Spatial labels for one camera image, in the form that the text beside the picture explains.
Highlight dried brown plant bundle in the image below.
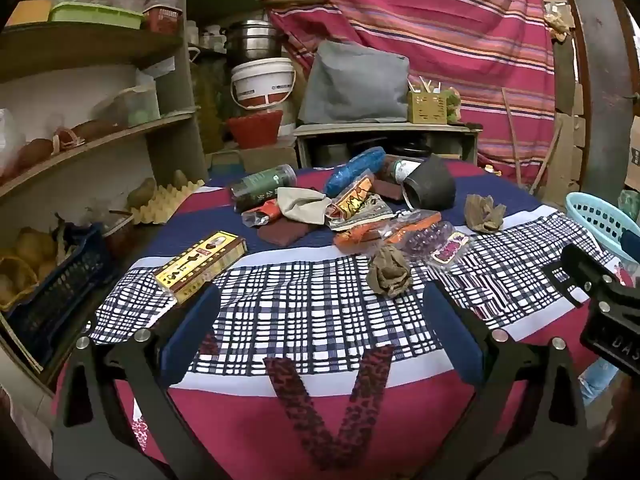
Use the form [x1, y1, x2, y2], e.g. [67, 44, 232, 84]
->
[542, 10, 573, 41]

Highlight white label jar steel lid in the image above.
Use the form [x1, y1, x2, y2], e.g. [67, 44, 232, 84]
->
[385, 157, 426, 186]

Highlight yellow utensil holder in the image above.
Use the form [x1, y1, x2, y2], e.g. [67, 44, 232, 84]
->
[406, 77, 448, 125]

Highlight dark metal stockpot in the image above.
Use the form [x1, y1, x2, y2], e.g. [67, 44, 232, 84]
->
[312, 142, 348, 166]

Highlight grey metal door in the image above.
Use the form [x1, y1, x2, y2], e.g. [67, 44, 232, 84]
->
[565, 0, 636, 196]

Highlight black frying pan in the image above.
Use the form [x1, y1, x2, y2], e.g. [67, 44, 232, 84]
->
[390, 142, 433, 158]

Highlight white plastic bucket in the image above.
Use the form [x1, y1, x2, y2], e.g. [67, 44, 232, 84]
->
[230, 57, 297, 111]

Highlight flat brown cardboard box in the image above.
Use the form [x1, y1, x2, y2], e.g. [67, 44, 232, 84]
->
[207, 147, 298, 176]

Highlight wooden stick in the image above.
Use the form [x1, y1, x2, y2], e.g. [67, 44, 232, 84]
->
[530, 120, 563, 193]

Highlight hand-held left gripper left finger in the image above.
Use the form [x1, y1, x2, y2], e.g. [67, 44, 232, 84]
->
[52, 282, 223, 480]

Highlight brown sweet potato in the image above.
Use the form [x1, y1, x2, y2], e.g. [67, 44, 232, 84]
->
[72, 119, 123, 142]
[15, 137, 55, 171]

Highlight purple bead blister pack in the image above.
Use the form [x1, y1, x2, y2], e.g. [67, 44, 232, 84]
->
[380, 217, 471, 277]

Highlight green plastic bag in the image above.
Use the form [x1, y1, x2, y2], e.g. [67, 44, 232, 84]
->
[617, 187, 640, 221]

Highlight grey fabric cover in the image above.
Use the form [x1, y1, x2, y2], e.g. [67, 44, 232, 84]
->
[298, 39, 411, 125]

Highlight orange gold foil wrapper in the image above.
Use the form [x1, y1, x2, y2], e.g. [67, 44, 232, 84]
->
[325, 172, 376, 226]

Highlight blue denim trousers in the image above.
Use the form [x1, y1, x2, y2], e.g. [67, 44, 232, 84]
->
[580, 360, 621, 406]

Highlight silver patterned wrapper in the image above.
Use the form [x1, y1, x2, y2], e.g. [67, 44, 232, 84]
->
[345, 192, 396, 226]

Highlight yellow egg tray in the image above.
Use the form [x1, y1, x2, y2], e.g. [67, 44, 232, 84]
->
[131, 180, 208, 225]

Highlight small wooden table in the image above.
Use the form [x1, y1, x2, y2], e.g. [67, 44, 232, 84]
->
[292, 121, 483, 168]

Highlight yellow brown printed box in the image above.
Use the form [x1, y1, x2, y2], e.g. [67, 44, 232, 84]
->
[152, 230, 248, 307]

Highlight green plastic tray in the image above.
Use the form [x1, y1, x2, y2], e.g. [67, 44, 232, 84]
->
[49, 1, 146, 31]

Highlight dark blue plastic crate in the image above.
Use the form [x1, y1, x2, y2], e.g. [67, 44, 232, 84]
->
[2, 222, 118, 368]

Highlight pink striped hanging cloth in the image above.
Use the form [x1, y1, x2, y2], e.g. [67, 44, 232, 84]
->
[255, 0, 558, 191]

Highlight plaid red blue tablecloth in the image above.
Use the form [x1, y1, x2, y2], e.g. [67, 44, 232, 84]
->
[50, 157, 626, 480]

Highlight pink white net bag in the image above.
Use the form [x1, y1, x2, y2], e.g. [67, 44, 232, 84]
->
[52, 126, 86, 151]

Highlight clear plastic container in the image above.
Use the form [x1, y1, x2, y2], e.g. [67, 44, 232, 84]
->
[92, 85, 161, 128]

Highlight large orange wrapper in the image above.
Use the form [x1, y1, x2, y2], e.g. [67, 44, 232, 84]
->
[332, 210, 443, 256]

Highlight brown glove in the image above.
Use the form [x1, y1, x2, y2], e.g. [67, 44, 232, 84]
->
[464, 194, 510, 233]
[367, 244, 412, 298]

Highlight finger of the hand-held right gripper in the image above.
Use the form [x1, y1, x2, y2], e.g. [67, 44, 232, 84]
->
[542, 242, 631, 307]
[620, 227, 640, 263]

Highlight large green brown pear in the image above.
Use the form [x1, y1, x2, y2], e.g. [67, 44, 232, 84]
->
[126, 177, 158, 209]

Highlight small red mesh basket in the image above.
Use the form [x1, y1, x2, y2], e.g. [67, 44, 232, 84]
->
[142, 2, 182, 36]

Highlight printed cardboard box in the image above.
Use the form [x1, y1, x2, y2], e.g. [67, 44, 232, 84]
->
[625, 115, 640, 191]

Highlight yellow oil jug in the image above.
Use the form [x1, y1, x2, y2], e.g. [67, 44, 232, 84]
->
[192, 57, 226, 153]

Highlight cardboard sheet stack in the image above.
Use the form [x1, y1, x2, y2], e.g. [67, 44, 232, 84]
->
[542, 80, 586, 206]

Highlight yellow potato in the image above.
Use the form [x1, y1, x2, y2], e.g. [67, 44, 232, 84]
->
[12, 227, 58, 271]

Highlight green label plastic jar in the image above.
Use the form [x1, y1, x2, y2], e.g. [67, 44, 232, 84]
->
[230, 164, 297, 213]

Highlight light blue plastic basket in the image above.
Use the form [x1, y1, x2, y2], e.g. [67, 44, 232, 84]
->
[565, 191, 640, 261]

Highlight white plastic bag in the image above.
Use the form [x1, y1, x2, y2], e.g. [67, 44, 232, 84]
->
[0, 107, 26, 171]

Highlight beige cloth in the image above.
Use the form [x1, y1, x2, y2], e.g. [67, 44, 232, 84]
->
[276, 186, 333, 226]

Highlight small orange wrapper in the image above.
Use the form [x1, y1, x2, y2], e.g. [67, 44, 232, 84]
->
[241, 199, 283, 228]

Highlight red leopard print strap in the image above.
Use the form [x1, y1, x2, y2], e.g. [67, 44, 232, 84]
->
[264, 356, 346, 471]
[320, 344, 396, 471]

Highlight wooden shelf unit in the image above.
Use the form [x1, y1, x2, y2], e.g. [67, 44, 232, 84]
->
[0, 0, 266, 401]

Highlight steel cooking pot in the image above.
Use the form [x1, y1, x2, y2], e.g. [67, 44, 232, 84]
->
[226, 20, 283, 66]

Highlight blue plastic packet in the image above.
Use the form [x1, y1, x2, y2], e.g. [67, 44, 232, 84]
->
[324, 146, 386, 198]

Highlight red plastic basket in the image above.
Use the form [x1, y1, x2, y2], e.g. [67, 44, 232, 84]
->
[225, 110, 285, 150]

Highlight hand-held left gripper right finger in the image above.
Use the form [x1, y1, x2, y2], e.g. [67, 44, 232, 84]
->
[422, 280, 591, 480]

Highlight green leafy vegetable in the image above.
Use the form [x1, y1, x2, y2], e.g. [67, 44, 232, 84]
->
[442, 87, 463, 123]

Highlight maroon scouring pad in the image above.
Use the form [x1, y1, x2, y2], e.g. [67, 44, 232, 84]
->
[257, 220, 318, 248]
[372, 175, 406, 203]

